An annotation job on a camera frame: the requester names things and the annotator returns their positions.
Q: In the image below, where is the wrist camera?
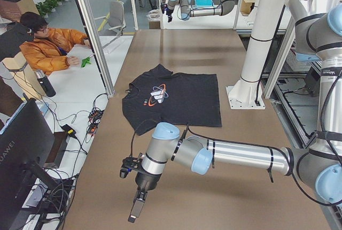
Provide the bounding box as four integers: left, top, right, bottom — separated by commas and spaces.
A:
120, 157, 142, 179

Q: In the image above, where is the grey office chair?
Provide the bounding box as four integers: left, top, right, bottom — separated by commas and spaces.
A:
107, 1, 126, 36

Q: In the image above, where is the black water bottle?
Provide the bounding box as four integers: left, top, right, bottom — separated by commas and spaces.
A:
35, 70, 56, 97

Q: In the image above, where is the black computer monitor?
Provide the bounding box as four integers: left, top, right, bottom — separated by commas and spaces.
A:
1, 98, 57, 229

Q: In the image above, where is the green plastic clip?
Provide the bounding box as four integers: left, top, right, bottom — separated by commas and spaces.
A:
81, 57, 91, 68

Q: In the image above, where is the aluminium frame post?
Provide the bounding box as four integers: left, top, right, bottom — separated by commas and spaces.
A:
75, 0, 115, 97

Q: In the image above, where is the person in orange jacket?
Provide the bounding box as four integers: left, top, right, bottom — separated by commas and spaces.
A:
20, 12, 90, 75

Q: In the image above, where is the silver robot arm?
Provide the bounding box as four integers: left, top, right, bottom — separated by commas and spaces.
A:
120, 0, 341, 223
161, 0, 236, 22

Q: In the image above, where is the black graphic t-shirt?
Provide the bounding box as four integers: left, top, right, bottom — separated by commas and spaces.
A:
122, 64, 222, 135

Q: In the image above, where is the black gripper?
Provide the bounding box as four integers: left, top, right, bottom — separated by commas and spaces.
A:
128, 172, 161, 223
161, 4, 172, 22

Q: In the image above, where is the orange grey usb hub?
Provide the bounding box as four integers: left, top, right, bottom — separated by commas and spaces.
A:
88, 110, 104, 123
87, 125, 98, 136

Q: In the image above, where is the black power adapter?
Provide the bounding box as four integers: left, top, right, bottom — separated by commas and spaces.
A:
61, 124, 76, 138

